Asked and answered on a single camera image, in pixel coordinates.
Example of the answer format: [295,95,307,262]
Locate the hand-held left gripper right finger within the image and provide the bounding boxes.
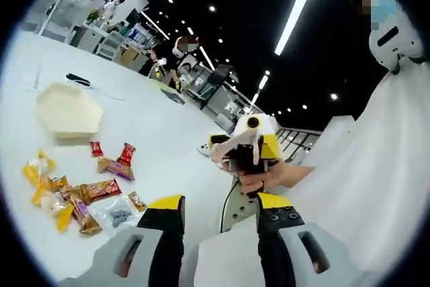
[255,192,370,287]

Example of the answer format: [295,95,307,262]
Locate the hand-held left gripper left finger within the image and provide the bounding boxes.
[58,194,186,287]

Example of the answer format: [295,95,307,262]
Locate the pink food tongs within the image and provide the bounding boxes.
[210,128,262,167]

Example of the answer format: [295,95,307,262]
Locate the small orange food candy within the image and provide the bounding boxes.
[126,190,148,213]

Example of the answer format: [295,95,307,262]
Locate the dark food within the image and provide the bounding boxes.
[91,198,136,230]

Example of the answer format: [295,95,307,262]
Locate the long brown red food bar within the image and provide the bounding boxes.
[59,178,122,206]

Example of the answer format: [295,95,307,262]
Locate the small red food candy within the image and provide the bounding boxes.
[89,140,104,159]

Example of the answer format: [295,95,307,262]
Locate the small orange brown food packet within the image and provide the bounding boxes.
[49,175,69,191]

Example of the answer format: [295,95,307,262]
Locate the beige hexagonal container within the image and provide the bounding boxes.
[35,81,104,140]

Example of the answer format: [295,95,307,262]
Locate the person's right hand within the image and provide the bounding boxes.
[240,161,305,199]

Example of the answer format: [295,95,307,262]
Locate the yellow blue mat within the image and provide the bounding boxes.
[160,87,186,106]

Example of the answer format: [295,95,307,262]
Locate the black monitor on tripod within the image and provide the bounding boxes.
[208,64,240,98]

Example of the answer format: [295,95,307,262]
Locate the person's white shirt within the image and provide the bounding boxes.
[196,60,430,287]

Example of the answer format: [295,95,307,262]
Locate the white mesh office chair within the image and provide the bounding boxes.
[95,30,124,63]

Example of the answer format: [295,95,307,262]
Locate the white chest-worn device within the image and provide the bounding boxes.
[368,24,425,73]

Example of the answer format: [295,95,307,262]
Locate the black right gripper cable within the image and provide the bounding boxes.
[219,177,238,234]

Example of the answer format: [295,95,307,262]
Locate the white charger cable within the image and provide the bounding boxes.
[33,62,44,92]

